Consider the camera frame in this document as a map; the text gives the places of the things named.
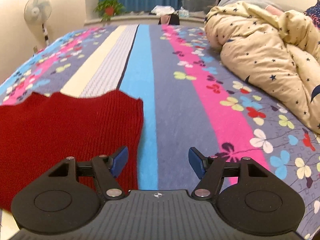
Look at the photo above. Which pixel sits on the small tissue pack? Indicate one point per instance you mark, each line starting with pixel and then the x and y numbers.
pixel 183 13

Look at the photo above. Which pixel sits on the cream star-print duvet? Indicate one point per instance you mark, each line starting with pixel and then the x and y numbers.
pixel 277 53

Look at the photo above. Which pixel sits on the dark bag on sill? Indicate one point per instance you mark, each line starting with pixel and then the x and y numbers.
pixel 172 19

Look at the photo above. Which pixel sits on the white standing fan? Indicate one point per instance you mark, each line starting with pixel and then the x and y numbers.
pixel 38 12

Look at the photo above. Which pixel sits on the white clothes pile on sill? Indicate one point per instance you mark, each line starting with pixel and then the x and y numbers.
pixel 161 10

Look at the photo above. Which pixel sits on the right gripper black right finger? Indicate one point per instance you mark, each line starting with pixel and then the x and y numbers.
pixel 246 196

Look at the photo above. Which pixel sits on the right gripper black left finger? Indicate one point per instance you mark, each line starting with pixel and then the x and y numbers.
pixel 70 194

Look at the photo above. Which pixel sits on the floral striped bed sheet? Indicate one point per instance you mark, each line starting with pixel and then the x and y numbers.
pixel 189 99

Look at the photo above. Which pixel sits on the red knit sweater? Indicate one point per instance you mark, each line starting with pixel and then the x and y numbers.
pixel 42 130

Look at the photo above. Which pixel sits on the potted green plant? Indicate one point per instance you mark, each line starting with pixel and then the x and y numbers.
pixel 106 9

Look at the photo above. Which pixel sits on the dark patterned pillow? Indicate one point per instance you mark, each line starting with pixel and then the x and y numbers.
pixel 314 13

